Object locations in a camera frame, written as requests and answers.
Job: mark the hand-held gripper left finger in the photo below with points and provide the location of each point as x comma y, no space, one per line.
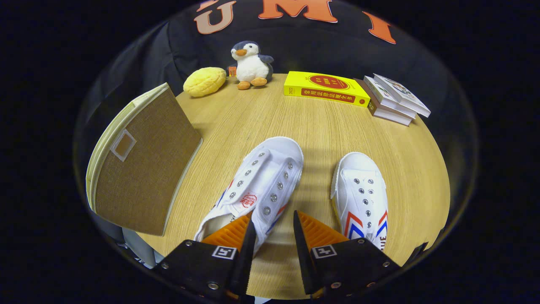
247,261

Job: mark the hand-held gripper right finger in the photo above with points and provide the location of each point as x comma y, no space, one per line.
303,257

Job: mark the white canvas shoe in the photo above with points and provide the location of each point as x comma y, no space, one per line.
265,177
358,169

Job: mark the brown fabric storage box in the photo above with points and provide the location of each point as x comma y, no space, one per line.
147,177

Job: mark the yellow book with red label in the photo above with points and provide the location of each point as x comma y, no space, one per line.
325,86

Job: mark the white illustrated book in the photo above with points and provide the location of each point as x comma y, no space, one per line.
379,90
403,93

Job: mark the yellow bread-shaped plush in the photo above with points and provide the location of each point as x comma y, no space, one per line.
204,82

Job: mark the penguin plush toy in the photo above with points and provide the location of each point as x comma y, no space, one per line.
251,67

